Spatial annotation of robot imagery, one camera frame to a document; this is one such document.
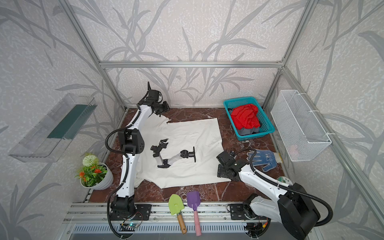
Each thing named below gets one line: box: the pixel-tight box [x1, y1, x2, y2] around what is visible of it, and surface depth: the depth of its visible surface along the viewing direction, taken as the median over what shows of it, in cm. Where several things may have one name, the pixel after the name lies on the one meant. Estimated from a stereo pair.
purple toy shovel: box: [186, 191, 202, 237], surface depth 77 cm
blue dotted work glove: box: [246, 149, 277, 172], surface depth 95 cm
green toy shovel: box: [168, 194, 188, 235], surface depth 77 cm
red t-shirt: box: [231, 104, 260, 130], surface depth 104 cm
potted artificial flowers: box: [75, 153, 114, 191], surface depth 76 cm
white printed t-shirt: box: [134, 115, 231, 189], surface depth 96 cm
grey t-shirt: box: [237, 127, 260, 135], surface depth 101 cm
